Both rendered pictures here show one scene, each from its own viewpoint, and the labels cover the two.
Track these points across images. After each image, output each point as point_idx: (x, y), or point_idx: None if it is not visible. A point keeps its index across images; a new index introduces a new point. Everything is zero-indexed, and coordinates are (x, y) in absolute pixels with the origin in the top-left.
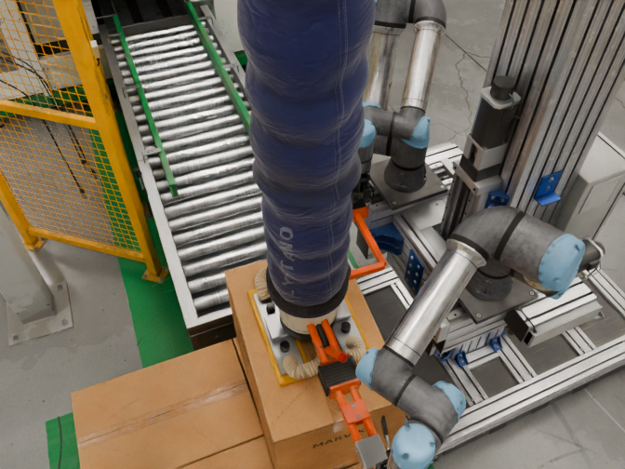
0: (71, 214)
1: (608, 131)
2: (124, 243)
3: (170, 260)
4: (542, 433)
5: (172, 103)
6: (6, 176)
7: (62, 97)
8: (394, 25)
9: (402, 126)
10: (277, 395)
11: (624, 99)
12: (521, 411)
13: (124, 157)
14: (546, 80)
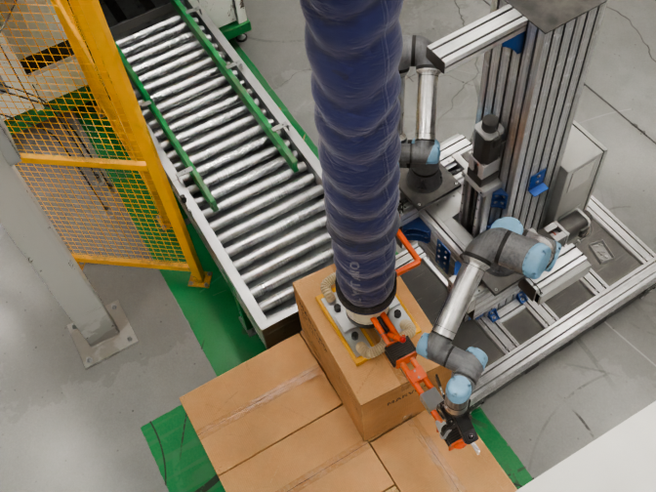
0: (100, 232)
1: (617, 57)
2: (168, 257)
3: (230, 272)
4: (571, 366)
5: (184, 112)
6: (50, 215)
7: (55, 108)
8: (400, 71)
9: (419, 155)
10: (356, 372)
11: (633, 16)
12: (549, 351)
13: (170, 188)
14: (519, 119)
